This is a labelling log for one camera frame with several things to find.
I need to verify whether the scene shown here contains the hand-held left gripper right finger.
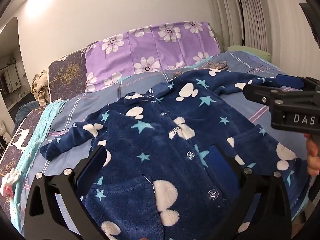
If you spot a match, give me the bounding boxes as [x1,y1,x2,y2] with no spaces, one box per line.
[209,144,292,240]

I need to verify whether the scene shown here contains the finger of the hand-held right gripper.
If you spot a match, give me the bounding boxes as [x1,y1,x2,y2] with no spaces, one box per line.
[276,74,318,92]
[243,83,318,108]

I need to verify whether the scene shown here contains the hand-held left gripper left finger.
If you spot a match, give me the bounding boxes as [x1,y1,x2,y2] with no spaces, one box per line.
[24,145,108,240]

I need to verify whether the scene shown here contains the navy fleece star pajama top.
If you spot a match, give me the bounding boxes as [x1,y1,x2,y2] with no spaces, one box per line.
[40,68,312,240]

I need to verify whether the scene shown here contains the beige clothes pile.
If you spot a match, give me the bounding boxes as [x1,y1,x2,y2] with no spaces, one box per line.
[31,70,52,105]

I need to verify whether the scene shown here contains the person's right hand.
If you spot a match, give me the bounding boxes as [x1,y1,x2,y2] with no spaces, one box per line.
[304,134,320,176]

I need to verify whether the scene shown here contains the green pillow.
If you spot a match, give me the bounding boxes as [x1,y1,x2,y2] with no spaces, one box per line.
[227,45,272,62]

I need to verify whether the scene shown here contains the floral folded garment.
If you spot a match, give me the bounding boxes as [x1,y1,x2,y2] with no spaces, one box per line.
[205,60,229,70]

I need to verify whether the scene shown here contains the white pleated curtain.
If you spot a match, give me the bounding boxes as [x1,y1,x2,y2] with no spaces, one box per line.
[204,0,320,78]

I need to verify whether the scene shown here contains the blue plaid bed sheet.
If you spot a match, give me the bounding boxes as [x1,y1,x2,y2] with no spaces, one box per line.
[15,51,320,240]

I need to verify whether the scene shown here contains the dark purple deer-print quilt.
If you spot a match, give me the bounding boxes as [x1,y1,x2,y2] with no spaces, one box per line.
[0,105,47,180]

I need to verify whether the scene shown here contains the pink and white socks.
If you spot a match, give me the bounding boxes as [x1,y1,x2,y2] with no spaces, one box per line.
[0,169,20,197]

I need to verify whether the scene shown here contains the dark teal knitted blanket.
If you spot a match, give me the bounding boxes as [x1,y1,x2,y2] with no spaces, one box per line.
[15,101,42,125]

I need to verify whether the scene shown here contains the dark purple tree-print headboard cushion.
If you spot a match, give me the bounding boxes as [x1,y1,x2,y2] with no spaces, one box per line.
[47,44,100,103]

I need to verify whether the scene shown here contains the purple floral pillow cover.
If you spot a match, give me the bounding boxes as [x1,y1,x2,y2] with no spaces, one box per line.
[84,21,221,92]

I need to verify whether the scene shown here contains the bathroom mirror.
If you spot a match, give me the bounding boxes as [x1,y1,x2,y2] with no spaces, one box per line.
[0,64,20,93]

